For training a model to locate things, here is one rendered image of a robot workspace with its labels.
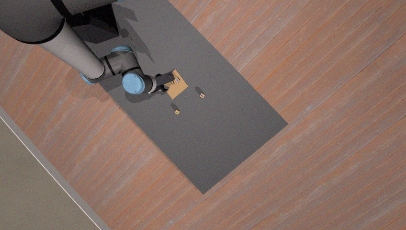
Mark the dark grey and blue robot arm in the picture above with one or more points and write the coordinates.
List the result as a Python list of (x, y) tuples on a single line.
[(43, 23)]

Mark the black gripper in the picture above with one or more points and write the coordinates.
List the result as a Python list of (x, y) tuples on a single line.
[(161, 87)]

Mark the tan flat mat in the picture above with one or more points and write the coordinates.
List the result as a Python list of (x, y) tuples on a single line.
[(176, 88)]

